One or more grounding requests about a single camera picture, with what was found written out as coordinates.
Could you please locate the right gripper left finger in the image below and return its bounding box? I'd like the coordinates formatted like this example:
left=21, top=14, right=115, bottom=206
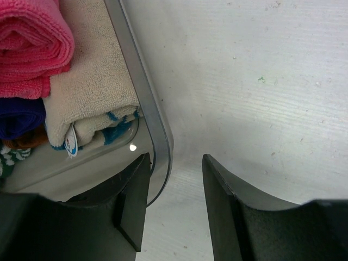
left=1, top=153, right=151, bottom=260

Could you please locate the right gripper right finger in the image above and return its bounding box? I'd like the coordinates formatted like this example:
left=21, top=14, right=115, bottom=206
left=202, top=154, right=347, bottom=260

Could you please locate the grey plastic bin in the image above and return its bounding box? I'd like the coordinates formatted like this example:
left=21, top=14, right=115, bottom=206
left=1, top=1, right=171, bottom=203

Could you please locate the pink towel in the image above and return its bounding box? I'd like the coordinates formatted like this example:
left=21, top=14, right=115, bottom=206
left=1, top=1, right=75, bottom=100

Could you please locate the orange rolled towel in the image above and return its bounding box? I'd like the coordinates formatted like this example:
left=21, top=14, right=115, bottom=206
left=2, top=125, right=48, bottom=150

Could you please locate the green patterned rolled towel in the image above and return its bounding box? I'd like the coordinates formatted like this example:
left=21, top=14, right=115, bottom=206
left=1, top=143, right=31, bottom=179

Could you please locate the beige teal rolled towel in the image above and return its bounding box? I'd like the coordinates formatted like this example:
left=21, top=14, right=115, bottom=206
left=43, top=1, right=142, bottom=151

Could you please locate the purple rolled towel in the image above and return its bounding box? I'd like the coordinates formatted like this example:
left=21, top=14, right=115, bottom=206
left=1, top=97, right=46, bottom=140

